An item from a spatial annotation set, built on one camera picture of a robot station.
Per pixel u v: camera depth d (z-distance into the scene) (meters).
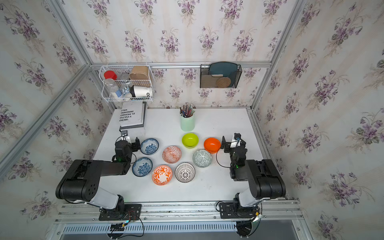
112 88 0.86
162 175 0.84
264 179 0.46
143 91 0.93
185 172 0.86
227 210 0.73
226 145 0.81
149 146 0.96
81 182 0.45
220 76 0.94
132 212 0.73
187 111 1.00
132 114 1.06
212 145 0.96
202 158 0.91
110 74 0.93
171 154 0.93
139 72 0.89
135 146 0.85
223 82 0.98
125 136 0.79
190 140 0.98
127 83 0.93
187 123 1.04
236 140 0.76
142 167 0.88
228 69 0.93
